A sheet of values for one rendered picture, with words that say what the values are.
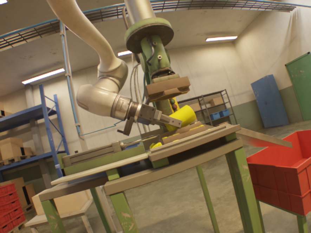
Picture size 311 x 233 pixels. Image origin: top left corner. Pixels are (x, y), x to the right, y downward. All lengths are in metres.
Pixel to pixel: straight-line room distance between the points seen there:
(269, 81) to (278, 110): 1.09
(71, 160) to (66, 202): 1.28
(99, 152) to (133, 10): 0.60
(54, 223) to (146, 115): 0.57
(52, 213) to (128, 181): 0.41
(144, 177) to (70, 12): 0.48
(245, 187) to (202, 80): 6.38
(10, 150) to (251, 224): 5.82
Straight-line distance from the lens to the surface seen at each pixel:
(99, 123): 5.98
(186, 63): 6.92
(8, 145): 5.97
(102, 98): 0.60
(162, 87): 0.62
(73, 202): 1.88
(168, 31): 0.74
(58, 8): 0.50
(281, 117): 6.79
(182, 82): 0.65
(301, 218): 0.90
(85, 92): 0.63
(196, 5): 4.05
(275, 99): 6.73
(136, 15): 0.79
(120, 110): 0.60
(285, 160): 1.32
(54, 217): 0.79
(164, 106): 0.79
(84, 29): 0.55
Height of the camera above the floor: 1.04
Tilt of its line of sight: 4 degrees up
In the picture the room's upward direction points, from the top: 17 degrees counter-clockwise
